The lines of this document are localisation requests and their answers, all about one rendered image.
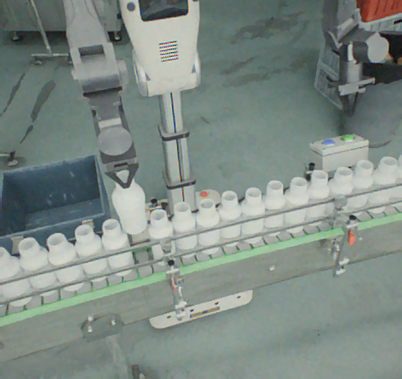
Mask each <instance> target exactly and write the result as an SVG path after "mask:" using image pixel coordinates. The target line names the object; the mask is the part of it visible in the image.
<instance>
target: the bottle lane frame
mask: <svg viewBox="0 0 402 379"><path fill-rule="evenodd" d="M382 213H383V212H382ZM383 214H384V213H383ZM356 220H357V222H358V223H359V226H358V229H357V232H358V234H359V235H360V236H361V237H362V238H363V240H361V241H360V242H358V241H357V240H356V238H354V242H353V244H351V245H350V244H348V247H347V250H346V253H345V256H346V257H347V258H348V262H347V264H346V265H348V264H350V265H351V264H355V263H359V262H362V261H366V260H372V259H376V258H379V257H382V256H387V255H390V254H393V253H398V252H401V251H402V212H398V211H397V213H396V214H392V215H388V216H387V215H385V214H384V216H383V217H378V218H372V217H371V220H366V221H362V222H360V221H359V220H358V219H356ZM330 226H331V230H327V231H323V232H321V231H320V230H319V229H318V227H317V229H318V231H317V232H316V233H312V234H307V233H306V232H305V231H304V230H303V232H304V235H303V236H299V237H293V236H292V234H291V236H292V238H291V239H288V240H284V241H281V240H280V239H279V238H278V237H277V239H278V242H275V243H271V244H267V243H266V242H265V240H264V243H265V245H264V246H260V247H257V248H254V247H253V246H252V244H250V246H251V249H250V250H246V251H240V250H239V248H238V247H237V251H238V252H236V253H233V254H230V255H226V253H225V252H224V251H223V256H222V257H219V258H215V259H213V258H212V257H211V255H209V260H206V261H202V262H198V261H197V259H196V258H195V262H196V263H195V264H191V265H187V266H184V265H183V263H182V261H181V262H180V265H181V267H180V268H179V272H180V276H179V277H178V279H179V278H182V284H183V286H181V287H183V290H184V295H182V298H183V300H186V304H185V308H187V307H190V306H193V305H197V304H202V303H206V302H210V301H213V300H216V299H219V298H223V297H226V296H229V295H236V294H238V293H242V292H245V291H249V290H252V289H255V288H259V287H263V286H268V285H271V284H274V283H278V282H281V281H282V282H285V281H288V280H291V279H295V278H301V277H305V276H308V275H311V274H315V273H318V272H321V271H324V270H328V269H332V268H333V267H335V262H334V260H333V256H331V253H332V250H333V249H334V248H336V246H334V243H335V239H336V238H339V237H342V239H343V236H344V233H343V232H342V230H341V227H342V226H341V227H338V228H334V227H333V226H332V225H330ZM174 312H175V306H174V301H173V295H172V290H171V285H170V280H169V279H166V277H165V273H164V271H163V272H160V273H157V274H155V273H154V271H153V269H152V275H150V276H146V277H142V278H140V277H139V274H138V273H137V278H136V279H133V280H129V281H125V279H124V278H123V277H122V282H121V283H118V284H116V285H115V286H110V285H109V281H107V287H105V288H102V289H98V290H94V288H93V285H92V288H91V291H90V292H86V293H83V294H80V295H78V294H77V290H75V294H74V296H73V297H68V298H65V299H61V296H60V294H59V296H58V300H57V301H55V302H54V303H50V304H44V301H43V299H42V302H41V305H40V306H35V307H31V309H27V305H25V306H24V307H23V310H22V311H20V312H17V313H13V314H9V312H8V308H7V312H6V315H5V316H2V317H0V342H1V344H2V345H3V346H4V348H3V349H1V350H0V365H2V364H6V363H9V362H11V361H14V360H18V359H21V357H28V356H31V355H35V353H39V352H42V351H46V350H49V349H50V348H56V347H59V346H64V345H65V344H67V343H70V342H74V341H77V340H81V339H84V338H85V337H84V335H83V332H82V330H81V327H82V326H83V325H84V324H85V322H92V321H93V320H96V319H99V318H102V317H106V316H110V315H112V314H116V315H120V318H121V321H122V322H121V324H122V326H123V327H124V326H128V325H131V323H135V322H140V321H144V320H148V319H151V318H154V317H157V316H161V315H164V314H167V313H174Z"/></svg>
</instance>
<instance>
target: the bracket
mask: <svg viewBox="0 0 402 379"><path fill-rule="evenodd" d="M302 166H303V168H304V173H303V177H304V179H305V180H306V181H307V182H308V181H310V180H311V176H312V174H313V172H314V171H316V170H317V168H316V167H315V163H313V162H310V163H309V166H308V165H307V164H306V163H305V162H303V164H302ZM334 198H335V199H334V201H333V203H334V204H335V205H336V206H335V207H334V211H333V213H334V215H329V216H330V218H329V220H328V221H329V222H330V223H331V225H332V226H336V225H342V227H341V230H342V232H343V233H344V236H343V239H342V237H339V238H336V239H335V243H334V246H336V248H334V249H333V250H332V253H331V256H333V260H334V262H335V267H333V268H332V272H334V273H333V277H334V278H338V277H339V276H342V275H344V274H345V265H346V264H347V262H348V258H347V257H346V256H345V253H346V250H347V247H348V244H350V245H351V244H353V242H354V238H356V240H357V241H358V242H360V241H361V240H363V238H362V237H361V236H360V235H359V234H358V232H357V229H358V226H359V223H358V222H357V220H356V219H357V217H356V216H355V215H350V216H349V217H348V220H347V218H346V217H345V215H344V213H345V211H344V210H343V209H342V207H346V205H347V202H348V201H347V199H346V197H345V196H344V194H341V195H337V196H334ZM151 202H152V204H151V205H149V210H150V214H151V213H152V212H153V211H154V210H156V209H162V203H161V202H159V203H158V199H157V198H155V197H151ZM342 221H343V224H342ZM341 240H342V242H341ZM160 243H161V247H162V251H163V253H162V254H163V256H162V262H163V266H164V273H165V277H166V279H169V280H170V285H171V290H172V295H173V301H174V306H175V313H176V318H177V321H179V322H180V321H182V319H183V318H186V314H188V312H187V309H185V304H186V300H183V298H182V295H184V290H183V287H181V286H183V284H182V278H179V279H178V277H179V276H180V272H179V265H178V264H175V262H174V259H173V257H172V254H171V250H172V246H171V241H170V237H166V238H161V239H160ZM340 243H341V245H340V248H338V245H339V244H340ZM336 254H337V257H336Z"/></svg>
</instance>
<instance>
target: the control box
mask: <svg viewBox="0 0 402 379"><path fill-rule="evenodd" d="M350 135H351V136H353V137H354V139H351V140H344V139H342V136H341V137H333V138H330V139H333V140H334V143H333V144H323V143H322V141H323V140H320V141H316V142H312V143H310V161H311V162H313V163H315V167H316V168H317V169H319V170H322V171H325V172H328V171H333V170H336V169H337V168H338V167H342V166H344V167H347V168H349V169H350V168H351V166H352V165H357V163H358V162H359V161H361V160H366V161H367V154H369V141H368V140H366V139H363V138H361V137H359V136H356V135H354V134H350Z"/></svg>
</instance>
